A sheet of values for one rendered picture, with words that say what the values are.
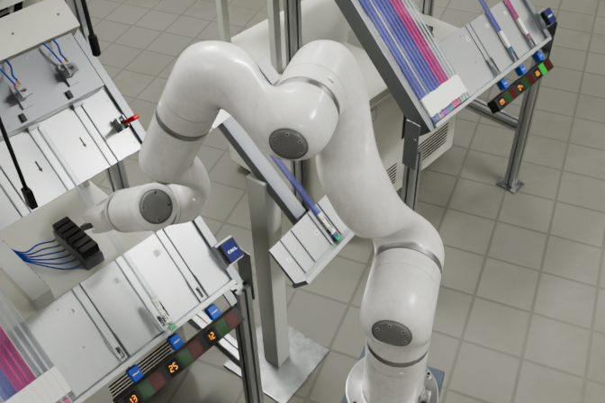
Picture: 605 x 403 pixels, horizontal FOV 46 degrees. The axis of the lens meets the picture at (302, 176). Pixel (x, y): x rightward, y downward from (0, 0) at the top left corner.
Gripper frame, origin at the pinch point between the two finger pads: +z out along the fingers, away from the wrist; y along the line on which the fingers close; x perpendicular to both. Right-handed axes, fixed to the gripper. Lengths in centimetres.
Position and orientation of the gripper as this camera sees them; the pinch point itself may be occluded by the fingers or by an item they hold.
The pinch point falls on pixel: (98, 214)
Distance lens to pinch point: 155.5
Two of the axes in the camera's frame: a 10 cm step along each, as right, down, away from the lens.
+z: -5.6, 0.9, 8.2
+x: 4.5, 8.6, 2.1
